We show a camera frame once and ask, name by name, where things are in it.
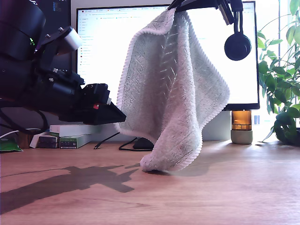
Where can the black headphones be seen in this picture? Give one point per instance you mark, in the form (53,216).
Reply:
(236,48)

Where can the grey tea towel white hem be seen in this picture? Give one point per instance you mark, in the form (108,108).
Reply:
(168,93)

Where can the green houseplant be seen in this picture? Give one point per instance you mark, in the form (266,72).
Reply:
(281,89)

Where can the green packet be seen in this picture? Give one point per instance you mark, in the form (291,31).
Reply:
(8,146)

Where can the long white box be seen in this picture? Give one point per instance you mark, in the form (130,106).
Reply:
(70,130)

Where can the small dark box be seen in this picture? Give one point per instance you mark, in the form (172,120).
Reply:
(48,143)

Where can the green and white box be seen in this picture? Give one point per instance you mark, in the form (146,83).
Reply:
(70,143)

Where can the large monitor white screen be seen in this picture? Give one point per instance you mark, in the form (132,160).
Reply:
(100,82)

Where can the amber glass jar grey base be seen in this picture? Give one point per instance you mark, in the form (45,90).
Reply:
(241,138)

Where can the small white blue box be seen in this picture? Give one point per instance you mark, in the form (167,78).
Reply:
(35,141)

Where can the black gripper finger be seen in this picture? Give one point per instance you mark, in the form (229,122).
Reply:
(201,7)
(194,2)

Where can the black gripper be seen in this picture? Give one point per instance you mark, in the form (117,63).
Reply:
(70,93)

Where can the brown wooden block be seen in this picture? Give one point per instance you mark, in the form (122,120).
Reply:
(24,140)

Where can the dark terminal monitor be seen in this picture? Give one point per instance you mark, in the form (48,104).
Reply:
(61,14)

